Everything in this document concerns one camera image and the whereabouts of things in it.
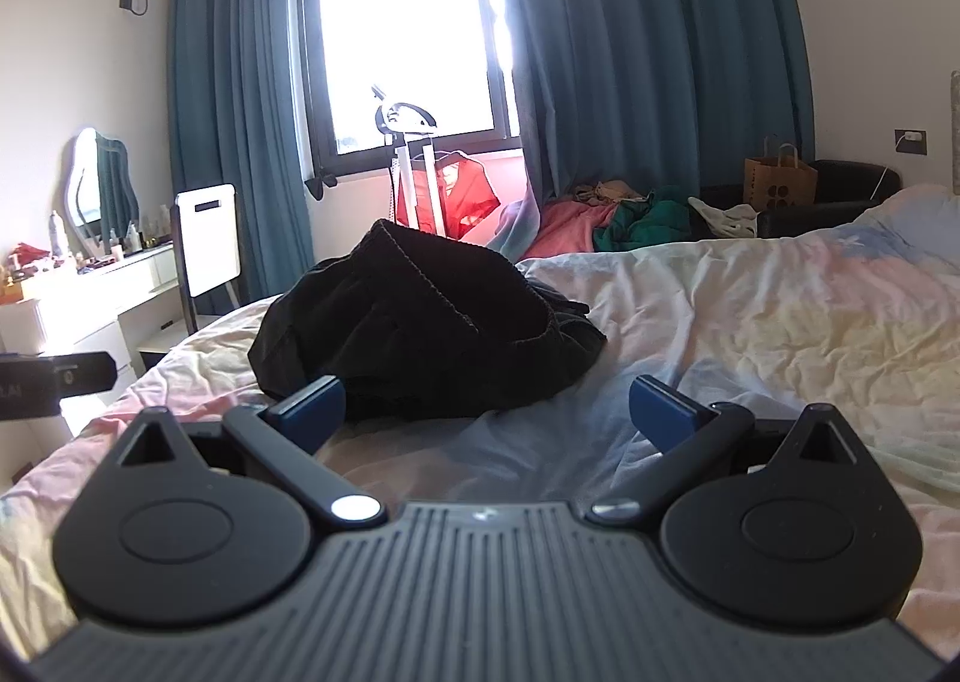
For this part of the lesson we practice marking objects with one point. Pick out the red garment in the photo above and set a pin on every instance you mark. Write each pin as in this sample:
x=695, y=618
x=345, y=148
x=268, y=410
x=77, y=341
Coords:
x=465, y=198

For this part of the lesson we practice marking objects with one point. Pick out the white chair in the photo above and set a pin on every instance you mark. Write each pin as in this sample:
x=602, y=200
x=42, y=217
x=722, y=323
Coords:
x=210, y=239

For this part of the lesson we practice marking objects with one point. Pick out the white dressing table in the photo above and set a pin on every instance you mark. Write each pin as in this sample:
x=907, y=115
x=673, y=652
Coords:
x=97, y=307

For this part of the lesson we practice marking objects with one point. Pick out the beige cloth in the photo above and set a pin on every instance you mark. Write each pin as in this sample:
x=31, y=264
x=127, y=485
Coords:
x=607, y=193

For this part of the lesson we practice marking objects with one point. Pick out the black armchair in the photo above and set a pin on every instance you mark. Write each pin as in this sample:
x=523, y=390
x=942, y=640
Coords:
x=847, y=194

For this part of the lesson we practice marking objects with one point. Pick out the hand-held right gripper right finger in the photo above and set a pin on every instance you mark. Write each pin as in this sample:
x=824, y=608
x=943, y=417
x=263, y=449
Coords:
x=661, y=413

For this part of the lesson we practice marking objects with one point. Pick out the light blue pink cloth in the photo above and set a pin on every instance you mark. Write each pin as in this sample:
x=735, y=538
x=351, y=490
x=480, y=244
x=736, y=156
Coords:
x=517, y=228

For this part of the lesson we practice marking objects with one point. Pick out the pastel pillow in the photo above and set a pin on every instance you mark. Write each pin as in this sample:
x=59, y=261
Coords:
x=919, y=217

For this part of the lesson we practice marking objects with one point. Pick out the pastel bed duvet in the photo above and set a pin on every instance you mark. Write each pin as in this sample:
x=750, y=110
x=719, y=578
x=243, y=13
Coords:
x=750, y=322

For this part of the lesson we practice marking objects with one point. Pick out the wall power socket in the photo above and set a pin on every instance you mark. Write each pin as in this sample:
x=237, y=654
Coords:
x=912, y=142

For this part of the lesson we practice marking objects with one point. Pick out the group of cosmetic bottles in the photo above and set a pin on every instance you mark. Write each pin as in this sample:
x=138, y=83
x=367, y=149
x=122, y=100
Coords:
x=135, y=235

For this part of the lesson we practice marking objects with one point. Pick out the brown paper bag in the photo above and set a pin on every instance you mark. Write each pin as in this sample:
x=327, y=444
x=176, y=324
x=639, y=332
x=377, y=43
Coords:
x=780, y=185

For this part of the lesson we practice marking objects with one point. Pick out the blue curtain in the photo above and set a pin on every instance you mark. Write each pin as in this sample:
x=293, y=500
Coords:
x=660, y=36
x=232, y=89

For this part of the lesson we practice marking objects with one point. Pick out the black pants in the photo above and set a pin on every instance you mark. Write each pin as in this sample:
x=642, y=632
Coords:
x=420, y=322

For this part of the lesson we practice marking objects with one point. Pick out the wavy vanity mirror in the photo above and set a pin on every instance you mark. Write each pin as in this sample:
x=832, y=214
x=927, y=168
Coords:
x=101, y=183

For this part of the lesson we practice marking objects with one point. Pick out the white cloth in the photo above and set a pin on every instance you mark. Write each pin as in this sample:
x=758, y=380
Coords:
x=724, y=217

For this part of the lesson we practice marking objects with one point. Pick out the green cloth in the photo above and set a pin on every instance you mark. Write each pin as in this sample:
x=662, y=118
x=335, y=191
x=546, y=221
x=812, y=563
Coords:
x=652, y=220

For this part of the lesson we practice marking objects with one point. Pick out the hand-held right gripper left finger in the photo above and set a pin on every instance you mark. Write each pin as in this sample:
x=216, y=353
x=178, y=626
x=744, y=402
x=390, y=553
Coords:
x=311, y=410

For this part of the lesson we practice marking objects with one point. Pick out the dark framed window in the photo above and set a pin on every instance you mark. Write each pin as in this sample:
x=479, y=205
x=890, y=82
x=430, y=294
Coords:
x=405, y=29

